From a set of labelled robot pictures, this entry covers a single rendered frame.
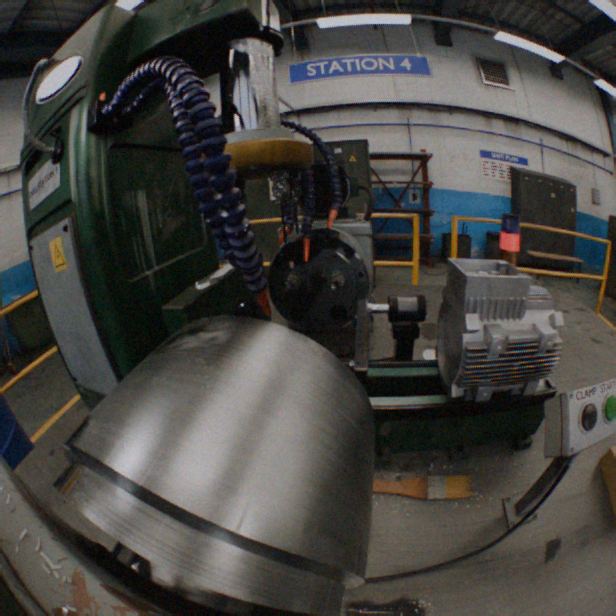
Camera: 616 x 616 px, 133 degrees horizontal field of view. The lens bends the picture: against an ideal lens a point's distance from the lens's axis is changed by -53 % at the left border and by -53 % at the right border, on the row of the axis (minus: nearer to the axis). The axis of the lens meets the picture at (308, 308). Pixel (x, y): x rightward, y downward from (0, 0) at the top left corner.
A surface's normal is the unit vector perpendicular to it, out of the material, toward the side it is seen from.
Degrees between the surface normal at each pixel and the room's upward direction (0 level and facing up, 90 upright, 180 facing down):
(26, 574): 0
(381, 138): 90
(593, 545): 0
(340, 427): 51
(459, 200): 90
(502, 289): 90
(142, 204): 90
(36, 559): 0
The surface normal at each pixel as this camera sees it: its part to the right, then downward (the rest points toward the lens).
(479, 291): -0.18, 0.40
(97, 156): 0.98, -0.01
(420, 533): -0.09, -0.92
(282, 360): 0.39, -0.81
